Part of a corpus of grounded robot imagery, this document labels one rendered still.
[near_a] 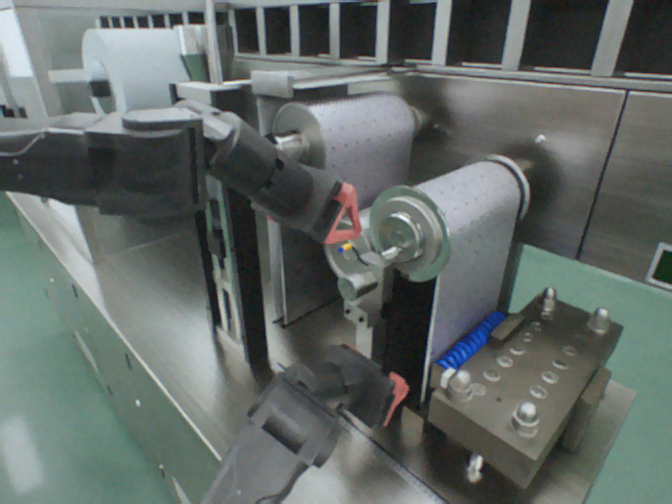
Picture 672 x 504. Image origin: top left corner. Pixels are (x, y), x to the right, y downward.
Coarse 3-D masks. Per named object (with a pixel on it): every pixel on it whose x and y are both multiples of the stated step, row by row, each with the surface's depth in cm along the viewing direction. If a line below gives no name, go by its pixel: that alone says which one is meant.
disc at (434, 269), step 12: (384, 192) 62; (396, 192) 61; (408, 192) 59; (420, 192) 58; (432, 204) 57; (372, 216) 66; (432, 216) 58; (372, 228) 67; (444, 228) 57; (372, 240) 68; (444, 240) 57; (444, 252) 58; (432, 264) 60; (444, 264) 59; (408, 276) 65; (420, 276) 63; (432, 276) 61
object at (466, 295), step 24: (504, 240) 74; (480, 264) 70; (504, 264) 78; (456, 288) 66; (480, 288) 74; (432, 312) 64; (456, 312) 70; (480, 312) 78; (432, 336) 66; (456, 336) 73; (432, 360) 69
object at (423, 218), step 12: (384, 204) 62; (396, 204) 60; (408, 204) 59; (420, 204) 58; (384, 216) 63; (420, 216) 58; (432, 228) 57; (432, 240) 58; (432, 252) 59; (396, 264) 64; (408, 264) 63; (420, 264) 61
